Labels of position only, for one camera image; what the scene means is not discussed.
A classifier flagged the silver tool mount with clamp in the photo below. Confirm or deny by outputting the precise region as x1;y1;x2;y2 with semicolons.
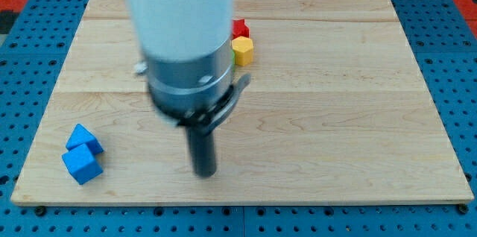
134;40;251;134

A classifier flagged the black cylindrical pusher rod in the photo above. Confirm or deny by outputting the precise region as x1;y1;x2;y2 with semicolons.
186;127;217;177

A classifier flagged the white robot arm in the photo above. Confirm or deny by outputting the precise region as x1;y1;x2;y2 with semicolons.
126;0;251;177

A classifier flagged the wooden board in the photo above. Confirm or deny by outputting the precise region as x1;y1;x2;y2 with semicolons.
11;0;474;206

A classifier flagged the yellow hexagon block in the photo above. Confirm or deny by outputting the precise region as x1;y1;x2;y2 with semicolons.
231;37;254;66

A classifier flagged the red star block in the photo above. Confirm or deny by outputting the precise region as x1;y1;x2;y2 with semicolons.
232;19;250;39

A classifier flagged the blue triangular block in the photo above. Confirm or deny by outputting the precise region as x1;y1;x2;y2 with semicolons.
66;124;104;155

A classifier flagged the blue cube block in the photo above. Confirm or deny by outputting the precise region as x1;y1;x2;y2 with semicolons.
61;144;103;185

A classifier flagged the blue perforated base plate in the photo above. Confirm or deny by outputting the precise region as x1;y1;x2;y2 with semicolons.
1;0;476;236

